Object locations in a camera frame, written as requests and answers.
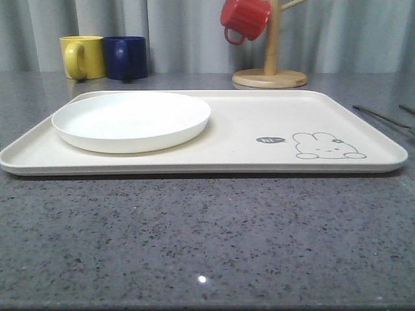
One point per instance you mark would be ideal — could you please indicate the beige rabbit serving tray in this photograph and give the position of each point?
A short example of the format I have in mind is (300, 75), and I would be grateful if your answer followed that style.
(266, 131)

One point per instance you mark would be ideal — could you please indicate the silver fork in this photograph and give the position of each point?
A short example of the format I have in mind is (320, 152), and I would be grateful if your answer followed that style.
(375, 115)

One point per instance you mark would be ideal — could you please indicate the red ribbed mug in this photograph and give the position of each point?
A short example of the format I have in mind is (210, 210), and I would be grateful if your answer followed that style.
(244, 19)

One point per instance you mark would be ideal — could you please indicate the dark blue mug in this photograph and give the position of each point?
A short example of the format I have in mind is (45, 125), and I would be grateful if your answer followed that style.
(125, 57)

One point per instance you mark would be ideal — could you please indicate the wooden mug tree stand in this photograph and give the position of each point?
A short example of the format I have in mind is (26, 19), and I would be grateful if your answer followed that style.
(270, 76)

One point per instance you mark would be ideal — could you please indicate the white round plate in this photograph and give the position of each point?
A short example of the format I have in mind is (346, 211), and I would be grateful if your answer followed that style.
(131, 122)

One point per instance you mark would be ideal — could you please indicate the yellow mug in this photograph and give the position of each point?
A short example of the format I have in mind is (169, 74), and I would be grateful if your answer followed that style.
(83, 57)

